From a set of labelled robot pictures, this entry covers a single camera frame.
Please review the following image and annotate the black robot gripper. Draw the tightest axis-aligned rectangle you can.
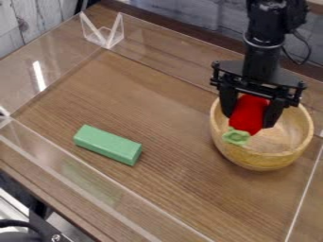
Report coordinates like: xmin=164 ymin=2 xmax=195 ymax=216
xmin=211 ymin=60 xmax=307 ymax=129

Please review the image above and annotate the red plush strawberry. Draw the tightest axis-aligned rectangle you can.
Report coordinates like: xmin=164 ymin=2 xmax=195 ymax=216
xmin=221 ymin=95 xmax=268 ymax=146

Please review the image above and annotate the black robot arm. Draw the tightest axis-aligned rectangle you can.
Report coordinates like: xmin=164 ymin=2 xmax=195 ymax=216
xmin=209 ymin=0 xmax=309 ymax=129

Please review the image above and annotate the wooden bowl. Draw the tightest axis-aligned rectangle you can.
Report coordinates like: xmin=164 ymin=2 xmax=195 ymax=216
xmin=209 ymin=98 xmax=313 ymax=171

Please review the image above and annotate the green rectangular block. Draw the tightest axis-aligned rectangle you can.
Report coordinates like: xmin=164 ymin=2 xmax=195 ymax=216
xmin=73 ymin=125 xmax=142 ymax=166

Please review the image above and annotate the black table clamp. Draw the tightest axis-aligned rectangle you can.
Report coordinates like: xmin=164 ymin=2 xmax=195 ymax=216
xmin=29 ymin=211 xmax=73 ymax=242

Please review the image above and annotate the clear acrylic tray wall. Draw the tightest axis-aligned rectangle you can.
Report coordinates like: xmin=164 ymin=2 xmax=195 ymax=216
xmin=0 ymin=15 xmax=323 ymax=242

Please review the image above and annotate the clear acrylic corner bracket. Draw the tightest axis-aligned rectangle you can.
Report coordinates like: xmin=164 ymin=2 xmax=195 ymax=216
xmin=80 ymin=12 xmax=125 ymax=49

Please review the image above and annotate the black cable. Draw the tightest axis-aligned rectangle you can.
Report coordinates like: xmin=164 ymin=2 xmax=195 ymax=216
xmin=0 ymin=218 xmax=34 ymax=234

